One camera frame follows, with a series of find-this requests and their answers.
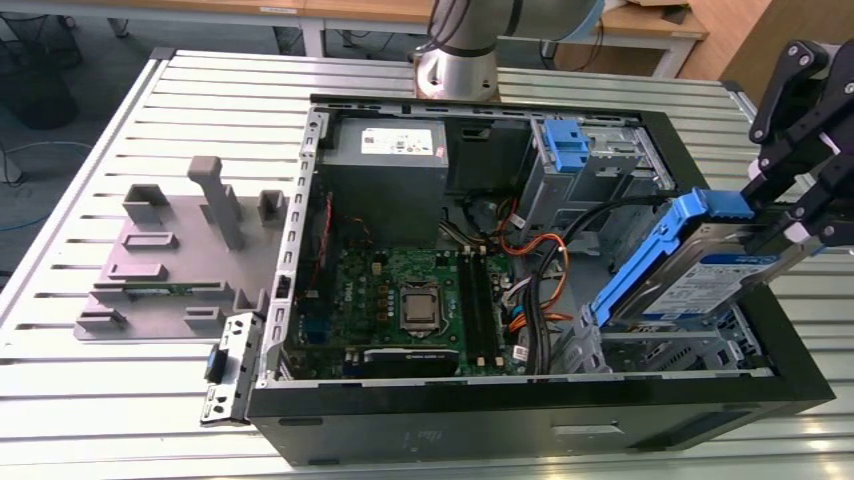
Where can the silver CPU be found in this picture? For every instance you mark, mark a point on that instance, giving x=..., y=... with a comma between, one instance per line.
x=421, y=307

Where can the grey plastic parts rack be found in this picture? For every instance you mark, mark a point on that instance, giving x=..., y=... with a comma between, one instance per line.
x=187, y=270

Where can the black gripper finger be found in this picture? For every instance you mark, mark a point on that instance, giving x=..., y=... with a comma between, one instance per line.
x=795, y=125
x=821, y=220

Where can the wooden desk white frame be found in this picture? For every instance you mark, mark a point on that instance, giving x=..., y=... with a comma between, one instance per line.
x=655, y=25

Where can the black RAM slot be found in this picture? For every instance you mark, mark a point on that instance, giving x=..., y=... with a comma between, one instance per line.
x=474, y=305
x=484, y=305
x=468, y=305
x=492, y=305

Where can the black graphics card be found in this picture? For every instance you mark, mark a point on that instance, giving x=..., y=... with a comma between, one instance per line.
x=408, y=364

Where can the grey power supply unit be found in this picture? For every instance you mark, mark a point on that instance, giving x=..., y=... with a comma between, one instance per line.
x=381, y=200

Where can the hard disk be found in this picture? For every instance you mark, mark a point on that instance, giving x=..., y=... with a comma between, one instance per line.
x=701, y=280

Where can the green RAM stick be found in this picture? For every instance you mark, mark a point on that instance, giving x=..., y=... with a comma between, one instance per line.
x=161, y=290

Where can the black open PC case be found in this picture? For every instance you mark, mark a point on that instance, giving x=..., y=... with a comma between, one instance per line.
x=468, y=430

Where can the wooden cabinet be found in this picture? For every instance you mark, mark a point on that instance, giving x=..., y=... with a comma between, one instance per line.
x=755, y=30

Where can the silver drive cage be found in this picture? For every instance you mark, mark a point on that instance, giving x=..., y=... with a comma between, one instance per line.
x=604, y=187

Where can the green motherboard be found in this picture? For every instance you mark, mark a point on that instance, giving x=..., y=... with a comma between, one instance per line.
x=361, y=280

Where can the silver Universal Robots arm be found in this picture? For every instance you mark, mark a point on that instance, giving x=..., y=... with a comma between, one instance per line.
x=461, y=70

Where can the CPU socket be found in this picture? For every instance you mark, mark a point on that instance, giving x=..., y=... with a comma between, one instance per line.
x=421, y=286

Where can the silver disk bay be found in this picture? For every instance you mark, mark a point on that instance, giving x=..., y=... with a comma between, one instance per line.
x=675, y=345

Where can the silver rear port bracket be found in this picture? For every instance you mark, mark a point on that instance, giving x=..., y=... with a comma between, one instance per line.
x=242, y=345

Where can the blue drive bay latch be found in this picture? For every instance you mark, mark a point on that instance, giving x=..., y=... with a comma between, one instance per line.
x=564, y=145

